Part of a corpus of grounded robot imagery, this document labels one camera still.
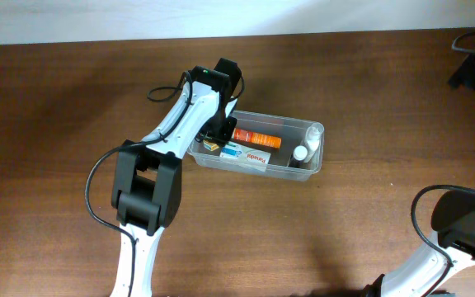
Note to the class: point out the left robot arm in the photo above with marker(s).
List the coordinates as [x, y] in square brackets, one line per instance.
[147, 185]

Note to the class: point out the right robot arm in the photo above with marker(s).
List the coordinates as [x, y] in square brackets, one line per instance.
[449, 249]

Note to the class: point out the white Panadol medicine box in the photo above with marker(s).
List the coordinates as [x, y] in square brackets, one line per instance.
[246, 157]

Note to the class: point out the orange tablet tube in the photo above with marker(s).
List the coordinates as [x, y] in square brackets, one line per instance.
[257, 138]

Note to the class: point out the white spray bottle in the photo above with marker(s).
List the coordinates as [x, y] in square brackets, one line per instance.
[312, 140]

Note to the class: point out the dark bottle white cap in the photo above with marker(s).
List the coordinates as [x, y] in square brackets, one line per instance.
[299, 154]

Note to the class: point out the gold lid balm jar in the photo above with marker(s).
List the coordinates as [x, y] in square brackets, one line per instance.
[211, 146]

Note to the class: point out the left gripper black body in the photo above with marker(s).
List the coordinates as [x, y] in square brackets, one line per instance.
[220, 128]

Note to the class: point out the clear plastic container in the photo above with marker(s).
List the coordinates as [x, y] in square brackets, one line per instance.
[291, 130]

